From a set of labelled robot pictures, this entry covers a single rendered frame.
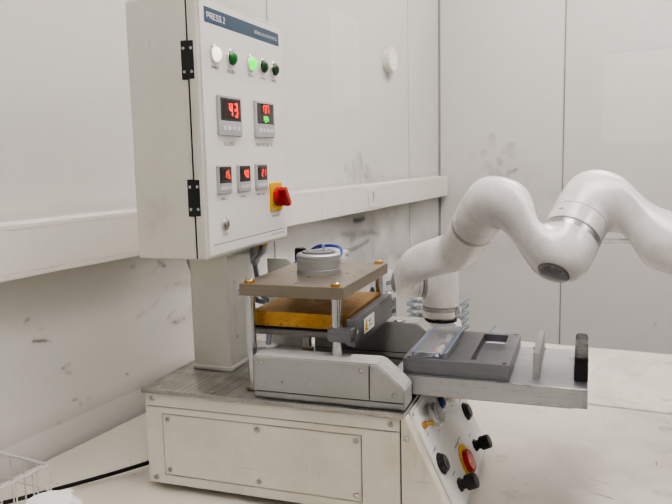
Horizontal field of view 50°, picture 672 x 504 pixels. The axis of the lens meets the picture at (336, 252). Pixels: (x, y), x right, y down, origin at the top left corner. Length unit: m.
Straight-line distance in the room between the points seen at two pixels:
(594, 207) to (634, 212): 0.06
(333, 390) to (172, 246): 0.35
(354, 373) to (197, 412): 0.29
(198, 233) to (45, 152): 0.43
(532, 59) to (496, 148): 0.44
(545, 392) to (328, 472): 0.36
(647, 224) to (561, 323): 2.39
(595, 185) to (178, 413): 0.81
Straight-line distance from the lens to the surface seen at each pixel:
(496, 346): 1.28
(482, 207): 1.32
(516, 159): 3.56
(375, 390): 1.11
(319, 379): 1.13
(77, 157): 1.54
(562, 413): 1.67
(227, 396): 1.20
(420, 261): 1.53
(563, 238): 1.23
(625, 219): 1.29
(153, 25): 1.22
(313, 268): 1.23
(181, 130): 1.18
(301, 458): 1.18
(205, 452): 1.26
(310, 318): 1.18
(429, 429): 1.18
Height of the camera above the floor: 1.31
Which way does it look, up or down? 8 degrees down
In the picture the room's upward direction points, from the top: 1 degrees counter-clockwise
